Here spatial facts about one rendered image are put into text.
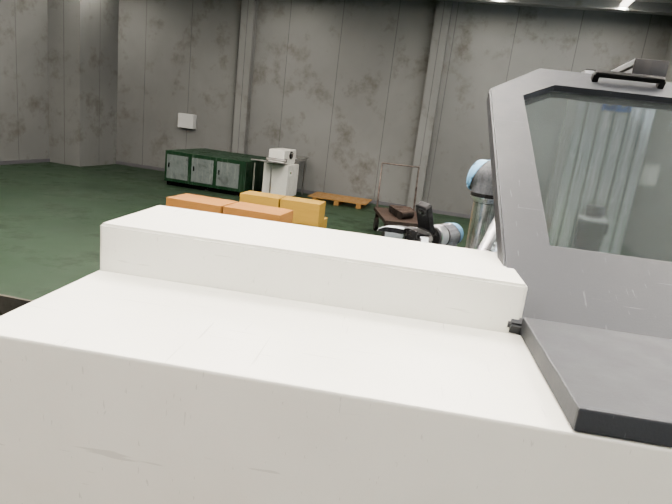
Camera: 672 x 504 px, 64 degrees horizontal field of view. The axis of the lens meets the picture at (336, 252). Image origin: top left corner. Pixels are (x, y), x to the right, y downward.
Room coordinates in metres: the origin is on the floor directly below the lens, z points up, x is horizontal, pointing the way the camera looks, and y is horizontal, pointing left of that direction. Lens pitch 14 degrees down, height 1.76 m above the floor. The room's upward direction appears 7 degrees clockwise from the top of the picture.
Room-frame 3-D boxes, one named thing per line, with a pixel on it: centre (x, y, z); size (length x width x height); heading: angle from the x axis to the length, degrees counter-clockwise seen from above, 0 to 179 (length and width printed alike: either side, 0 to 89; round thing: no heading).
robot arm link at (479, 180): (1.95, -0.52, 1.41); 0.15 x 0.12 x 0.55; 51
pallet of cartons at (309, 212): (7.13, 0.75, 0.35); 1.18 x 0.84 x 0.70; 77
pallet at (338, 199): (11.61, 0.04, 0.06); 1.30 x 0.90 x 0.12; 77
